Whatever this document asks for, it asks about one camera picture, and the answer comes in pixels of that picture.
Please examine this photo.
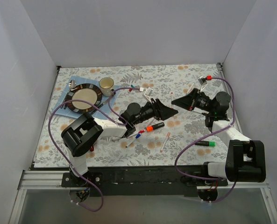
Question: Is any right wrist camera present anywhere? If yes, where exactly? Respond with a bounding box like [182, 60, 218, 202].
[198, 75, 212, 91]

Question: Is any black rimmed dinner plate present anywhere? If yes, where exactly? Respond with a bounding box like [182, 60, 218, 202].
[64, 84, 103, 114]

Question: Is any aluminium frame rail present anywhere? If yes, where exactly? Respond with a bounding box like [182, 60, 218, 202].
[10, 167, 277, 224]

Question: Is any blue capped white pen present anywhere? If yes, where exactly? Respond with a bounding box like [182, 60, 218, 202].
[126, 135, 141, 148]

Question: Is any cream enamel mug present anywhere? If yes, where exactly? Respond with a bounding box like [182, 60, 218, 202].
[99, 77, 114, 97]

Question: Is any steel spoon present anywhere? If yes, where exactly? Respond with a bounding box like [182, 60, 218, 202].
[61, 79, 77, 109]

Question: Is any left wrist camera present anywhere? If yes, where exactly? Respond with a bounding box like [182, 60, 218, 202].
[143, 87, 153, 102]

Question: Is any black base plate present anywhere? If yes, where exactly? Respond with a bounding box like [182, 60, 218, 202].
[61, 167, 229, 198]

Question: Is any blue tiled placemat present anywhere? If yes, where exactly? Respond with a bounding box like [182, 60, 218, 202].
[54, 76, 118, 119]

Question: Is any pink capped white pen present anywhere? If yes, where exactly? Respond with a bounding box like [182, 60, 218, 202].
[160, 132, 170, 153]

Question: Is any orange capped black highlighter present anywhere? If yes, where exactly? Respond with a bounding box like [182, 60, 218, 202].
[146, 122, 165, 132]

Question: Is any green capped black highlighter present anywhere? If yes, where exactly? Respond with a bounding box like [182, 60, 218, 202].
[195, 140, 216, 147]

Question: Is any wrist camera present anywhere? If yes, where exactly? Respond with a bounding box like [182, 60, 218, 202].
[198, 75, 212, 91]
[143, 87, 153, 102]

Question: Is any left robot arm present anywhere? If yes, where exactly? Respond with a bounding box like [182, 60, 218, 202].
[61, 99, 178, 187]

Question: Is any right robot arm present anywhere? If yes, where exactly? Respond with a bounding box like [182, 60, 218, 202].
[172, 88, 266, 186]

